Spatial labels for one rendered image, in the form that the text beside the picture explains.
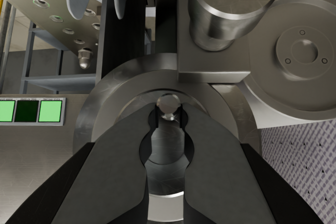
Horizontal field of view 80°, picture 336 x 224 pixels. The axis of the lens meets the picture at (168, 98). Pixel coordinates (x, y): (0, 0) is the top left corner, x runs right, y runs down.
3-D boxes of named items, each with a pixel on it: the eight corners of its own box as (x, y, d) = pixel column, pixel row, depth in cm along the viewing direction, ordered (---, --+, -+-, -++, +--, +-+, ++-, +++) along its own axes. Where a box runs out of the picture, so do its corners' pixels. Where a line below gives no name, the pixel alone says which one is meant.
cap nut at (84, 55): (89, 49, 51) (88, 66, 50) (95, 55, 55) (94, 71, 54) (75, 49, 51) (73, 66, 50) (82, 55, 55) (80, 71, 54)
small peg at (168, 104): (153, 113, 12) (159, 90, 12) (157, 118, 14) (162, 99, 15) (177, 119, 11) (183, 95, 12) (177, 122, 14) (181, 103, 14)
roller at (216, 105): (236, 69, 16) (244, 224, 14) (198, 110, 42) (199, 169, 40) (96, 68, 17) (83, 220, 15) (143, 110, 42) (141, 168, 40)
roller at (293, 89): (366, -13, 18) (394, 122, 16) (255, 74, 43) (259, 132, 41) (230, -11, 18) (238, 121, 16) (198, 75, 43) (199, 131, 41)
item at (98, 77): (113, -80, 22) (100, 87, 18) (144, 32, 45) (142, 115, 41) (108, -80, 22) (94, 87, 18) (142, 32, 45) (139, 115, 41)
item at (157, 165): (96, 183, 14) (125, 78, 15) (106, 177, 16) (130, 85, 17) (206, 211, 13) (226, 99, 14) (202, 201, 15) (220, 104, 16)
